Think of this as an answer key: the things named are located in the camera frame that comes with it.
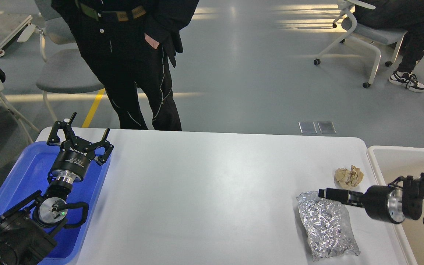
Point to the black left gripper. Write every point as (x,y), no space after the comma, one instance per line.
(71,162)

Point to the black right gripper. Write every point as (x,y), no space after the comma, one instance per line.
(382,203)

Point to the silver foil bag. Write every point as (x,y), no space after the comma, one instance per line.
(327,225)

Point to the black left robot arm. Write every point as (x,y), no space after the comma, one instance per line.
(48,198)

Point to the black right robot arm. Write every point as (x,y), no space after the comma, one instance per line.
(412,195)

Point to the crumpled beige paper ball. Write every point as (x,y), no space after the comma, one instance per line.
(349,178)

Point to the white plastic bin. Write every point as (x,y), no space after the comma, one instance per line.
(388,163)

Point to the blue plastic tray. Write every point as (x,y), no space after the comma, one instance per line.
(29,175)

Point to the grey chair behind table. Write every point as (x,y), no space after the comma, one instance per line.
(65,72)

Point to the right metal floor plate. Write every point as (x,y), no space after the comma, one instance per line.
(326,127)

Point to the metal floor plate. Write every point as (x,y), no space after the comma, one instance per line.
(307,127)
(326,127)

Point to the left metal floor plate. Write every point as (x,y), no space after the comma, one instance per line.
(307,127)

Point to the standing person in black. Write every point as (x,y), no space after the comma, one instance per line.
(129,44)

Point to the white grey office chair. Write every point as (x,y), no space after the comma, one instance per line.
(364,35)

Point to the seated person in black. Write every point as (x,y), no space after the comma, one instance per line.
(400,14)

